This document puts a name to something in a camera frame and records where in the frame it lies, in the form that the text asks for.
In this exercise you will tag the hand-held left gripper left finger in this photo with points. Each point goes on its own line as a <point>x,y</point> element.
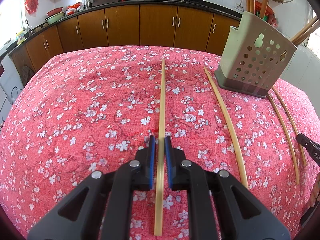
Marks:
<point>151,165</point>

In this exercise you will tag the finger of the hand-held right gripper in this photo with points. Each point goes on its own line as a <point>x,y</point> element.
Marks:
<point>311,150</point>

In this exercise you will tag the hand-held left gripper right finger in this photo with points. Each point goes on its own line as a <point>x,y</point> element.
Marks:
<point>168,170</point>

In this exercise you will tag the beige perforated chopstick holder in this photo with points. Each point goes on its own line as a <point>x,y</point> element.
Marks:
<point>250,55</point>

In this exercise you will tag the person's right hand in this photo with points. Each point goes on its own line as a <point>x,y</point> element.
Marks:
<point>316,190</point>

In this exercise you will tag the red floral tablecloth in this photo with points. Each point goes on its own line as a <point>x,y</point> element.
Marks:
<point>75,130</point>

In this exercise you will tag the large side window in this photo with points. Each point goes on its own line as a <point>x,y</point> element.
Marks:
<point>312,35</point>

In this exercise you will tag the wooden lower cabinets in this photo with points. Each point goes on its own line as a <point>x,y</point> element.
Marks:
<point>157,25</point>

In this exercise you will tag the black kitchen countertop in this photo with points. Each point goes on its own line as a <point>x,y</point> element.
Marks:
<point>137,2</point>

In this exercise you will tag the red and white packets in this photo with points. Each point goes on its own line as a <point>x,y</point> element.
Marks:
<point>74,8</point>

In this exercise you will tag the green basin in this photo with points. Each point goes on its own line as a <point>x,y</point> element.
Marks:
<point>55,18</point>

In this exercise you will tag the steel jars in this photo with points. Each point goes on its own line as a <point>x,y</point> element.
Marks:
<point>87,1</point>

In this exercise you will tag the red basin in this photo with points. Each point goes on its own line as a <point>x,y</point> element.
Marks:
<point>55,11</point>

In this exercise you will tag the yellow dish soap bottle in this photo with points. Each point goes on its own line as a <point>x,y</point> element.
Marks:
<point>20,38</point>

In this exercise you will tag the metal faucet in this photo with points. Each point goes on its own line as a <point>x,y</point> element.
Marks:
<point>28,27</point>

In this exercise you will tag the red plastic bag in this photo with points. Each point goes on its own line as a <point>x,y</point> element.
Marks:
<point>32,3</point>

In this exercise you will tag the small sink window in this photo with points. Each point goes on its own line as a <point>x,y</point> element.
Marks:
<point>12,15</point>

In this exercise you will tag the white wall socket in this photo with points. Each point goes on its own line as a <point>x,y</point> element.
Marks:
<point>240,7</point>

